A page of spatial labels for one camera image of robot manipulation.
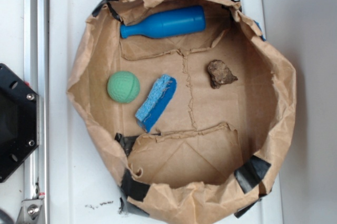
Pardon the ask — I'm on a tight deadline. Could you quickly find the brown rock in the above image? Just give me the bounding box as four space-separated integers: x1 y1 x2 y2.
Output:
207 60 238 89

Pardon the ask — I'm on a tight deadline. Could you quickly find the blue sponge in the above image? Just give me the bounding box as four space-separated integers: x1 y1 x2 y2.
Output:
135 74 177 133

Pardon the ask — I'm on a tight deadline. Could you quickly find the brown paper bag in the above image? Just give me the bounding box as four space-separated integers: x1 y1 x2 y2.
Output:
67 0 296 223

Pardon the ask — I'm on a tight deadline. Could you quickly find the green foam ball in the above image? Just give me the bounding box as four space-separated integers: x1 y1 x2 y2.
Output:
107 71 140 103

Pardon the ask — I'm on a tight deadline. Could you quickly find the blue plastic bottle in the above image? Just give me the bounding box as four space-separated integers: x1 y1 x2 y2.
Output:
120 5 206 38

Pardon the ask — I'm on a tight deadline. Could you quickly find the white plastic tray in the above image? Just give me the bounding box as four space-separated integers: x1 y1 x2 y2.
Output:
48 0 281 223

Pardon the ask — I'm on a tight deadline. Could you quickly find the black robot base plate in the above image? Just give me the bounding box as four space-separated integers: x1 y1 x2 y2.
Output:
0 63 38 183

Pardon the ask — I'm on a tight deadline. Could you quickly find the aluminium rail frame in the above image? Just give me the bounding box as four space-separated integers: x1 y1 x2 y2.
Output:
24 0 49 223

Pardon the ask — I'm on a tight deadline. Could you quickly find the metal corner bracket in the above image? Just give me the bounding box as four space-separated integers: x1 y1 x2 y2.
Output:
15 199 45 224

